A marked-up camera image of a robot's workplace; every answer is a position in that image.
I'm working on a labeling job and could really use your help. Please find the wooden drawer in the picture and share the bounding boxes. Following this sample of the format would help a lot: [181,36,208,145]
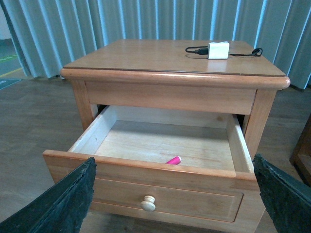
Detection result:
[43,106,265,233]

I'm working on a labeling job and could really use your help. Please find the dark wooden furniture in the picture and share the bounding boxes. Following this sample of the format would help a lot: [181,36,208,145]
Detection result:
[290,116,311,186]

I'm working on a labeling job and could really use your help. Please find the dark floor sign sticker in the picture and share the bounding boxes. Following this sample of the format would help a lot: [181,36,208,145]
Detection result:
[0,78,21,90]

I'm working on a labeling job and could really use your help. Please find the green floor sticker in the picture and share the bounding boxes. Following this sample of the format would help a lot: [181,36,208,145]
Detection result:
[0,54,17,63]

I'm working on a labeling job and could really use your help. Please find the wooden nightstand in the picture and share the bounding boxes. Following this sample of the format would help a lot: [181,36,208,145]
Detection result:
[60,39,290,156]

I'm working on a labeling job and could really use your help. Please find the grey-green curtain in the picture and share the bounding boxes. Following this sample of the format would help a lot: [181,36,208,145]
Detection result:
[0,0,311,89]

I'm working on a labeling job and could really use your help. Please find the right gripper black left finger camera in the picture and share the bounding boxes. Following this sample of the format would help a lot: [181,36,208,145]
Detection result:
[0,157,96,233]

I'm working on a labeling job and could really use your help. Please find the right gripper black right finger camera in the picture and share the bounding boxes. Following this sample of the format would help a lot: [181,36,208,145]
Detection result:
[253,154,311,233]

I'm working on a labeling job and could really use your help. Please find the white power adapter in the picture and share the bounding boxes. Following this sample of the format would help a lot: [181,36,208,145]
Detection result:
[207,41,229,60]

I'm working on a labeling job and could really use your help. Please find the pink marker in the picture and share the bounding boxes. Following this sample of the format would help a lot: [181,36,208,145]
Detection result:
[166,156,181,165]

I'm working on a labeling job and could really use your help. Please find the round wooden drawer knob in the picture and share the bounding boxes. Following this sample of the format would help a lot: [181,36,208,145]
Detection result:
[140,195,156,212]

